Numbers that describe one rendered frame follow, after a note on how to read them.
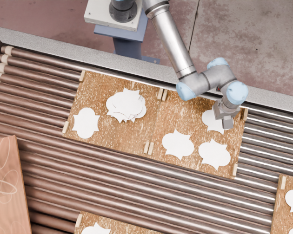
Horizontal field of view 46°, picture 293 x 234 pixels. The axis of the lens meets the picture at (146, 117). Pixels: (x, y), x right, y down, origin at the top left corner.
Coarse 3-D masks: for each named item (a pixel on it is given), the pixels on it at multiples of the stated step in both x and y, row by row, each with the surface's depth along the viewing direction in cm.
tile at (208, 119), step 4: (212, 108) 163; (204, 112) 162; (208, 112) 162; (212, 112) 162; (204, 116) 162; (208, 116) 162; (212, 116) 162; (204, 120) 161; (208, 120) 161; (212, 120) 161; (216, 120) 161; (220, 120) 161; (208, 124) 161; (212, 124) 161; (216, 124) 161; (220, 124) 161; (208, 128) 160; (212, 128) 160; (216, 128) 160; (220, 128) 160; (220, 132) 160
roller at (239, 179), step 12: (0, 120) 166; (12, 120) 165; (24, 120) 165; (48, 132) 164; (60, 132) 163; (180, 168) 159; (228, 180) 157; (240, 180) 156; (252, 180) 156; (276, 192) 155
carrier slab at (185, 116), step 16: (176, 96) 166; (160, 112) 164; (176, 112) 164; (192, 112) 163; (240, 112) 163; (160, 128) 161; (176, 128) 161; (192, 128) 161; (240, 128) 161; (160, 144) 159; (224, 144) 159; (240, 144) 159; (160, 160) 157; (176, 160) 157; (192, 160) 157; (224, 176) 155
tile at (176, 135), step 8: (168, 136) 159; (176, 136) 159; (184, 136) 159; (168, 144) 158; (176, 144) 158; (184, 144) 158; (192, 144) 158; (168, 152) 157; (176, 152) 157; (184, 152) 157; (192, 152) 157
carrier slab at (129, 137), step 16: (96, 80) 168; (112, 80) 168; (128, 80) 168; (80, 96) 166; (96, 96) 166; (144, 96) 166; (96, 112) 164; (112, 128) 162; (128, 128) 162; (144, 128) 162; (96, 144) 160; (112, 144) 160; (128, 144) 159; (144, 144) 159
